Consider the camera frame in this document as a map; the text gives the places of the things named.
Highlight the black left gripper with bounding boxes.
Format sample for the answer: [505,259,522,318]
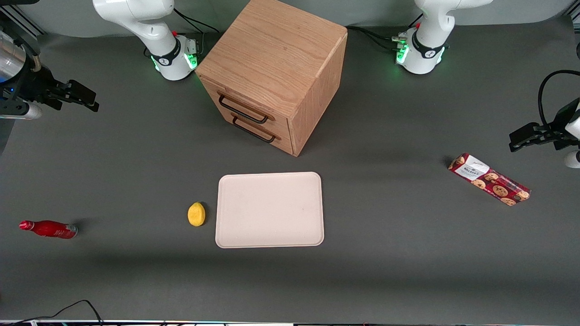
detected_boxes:
[508,99,580,153]

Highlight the yellow lemon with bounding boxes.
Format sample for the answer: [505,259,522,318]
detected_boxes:
[188,202,206,227]

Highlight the aluminium frame profile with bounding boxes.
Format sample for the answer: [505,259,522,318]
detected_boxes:
[0,8,47,38]

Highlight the black table-edge cable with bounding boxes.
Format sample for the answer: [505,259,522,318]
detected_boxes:
[13,299,104,325]

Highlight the wooden drawer cabinet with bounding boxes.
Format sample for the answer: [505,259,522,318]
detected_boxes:
[195,0,348,158]

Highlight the black metal drawer handle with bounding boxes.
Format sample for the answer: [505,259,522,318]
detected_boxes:
[232,114,276,144]
[218,92,276,125]

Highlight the red cookie box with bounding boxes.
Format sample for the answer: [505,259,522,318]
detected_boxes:
[448,153,532,207]

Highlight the black cable loop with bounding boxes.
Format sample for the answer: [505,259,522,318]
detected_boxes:
[537,70,580,128]

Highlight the wooden drawer front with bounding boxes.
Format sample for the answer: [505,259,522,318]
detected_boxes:
[202,78,293,139]
[223,113,295,155]

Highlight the beige rectangular tray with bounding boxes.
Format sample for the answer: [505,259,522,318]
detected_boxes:
[215,172,325,249]

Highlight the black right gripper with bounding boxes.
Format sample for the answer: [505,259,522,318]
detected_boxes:
[0,68,100,116]

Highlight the red bottle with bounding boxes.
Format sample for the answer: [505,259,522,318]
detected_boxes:
[19,220,78,240]

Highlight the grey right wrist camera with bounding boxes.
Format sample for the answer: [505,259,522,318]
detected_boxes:
[0,103,43,121]

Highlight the black arm base cables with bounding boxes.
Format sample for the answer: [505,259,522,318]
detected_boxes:
[144,8,221,57]
[346,14,424,51]

